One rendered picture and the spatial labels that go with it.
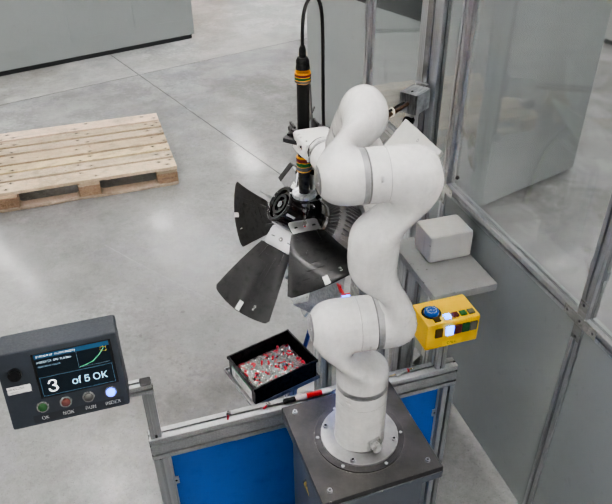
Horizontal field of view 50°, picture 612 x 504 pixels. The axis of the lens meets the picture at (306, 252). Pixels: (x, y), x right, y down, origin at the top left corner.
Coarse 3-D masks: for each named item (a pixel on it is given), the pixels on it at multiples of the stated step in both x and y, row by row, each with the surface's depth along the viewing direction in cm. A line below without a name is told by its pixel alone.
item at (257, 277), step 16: (256, 256) 206; (272, 256) 205; (288, 256) 205; (240, 272) 207; (256, 272) 205; (272, 272) 204; (224, 288) 209; (240, 288) 206; (256, 288) 205; (272, 288) 204; (272, 304) 203; (256, 320) 203
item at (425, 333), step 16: (416, 304) 185; (432, 304) 185; (448, 304) 185; (464, 304) 185; (432, 320) 179; (448, 320) 179; (464, 320) 180; (416, 336) 186; (432, 336) 180; (448, 336) 182; (464, 336) 184
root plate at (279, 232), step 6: (276, 228) 206; (282, 228) 205; (270, 234) 206; (276, 234) 206; (282, 234) 205; (288, 234) 205; (270, 240) 206; (276, 240) 206; (288, 240) 205; (276, 246) 205; (282, 246) 205; (288, 246) 205; (288, 252) 205
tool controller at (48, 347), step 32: (96, 320) 156; (0, 352) 144; (32, 352) 145; (64, 352) 147; (96, 352) 149; (32, 384) 147; (96, 384) 151; (128, 384) 163; (32, 416) 149; (64, 416) 152
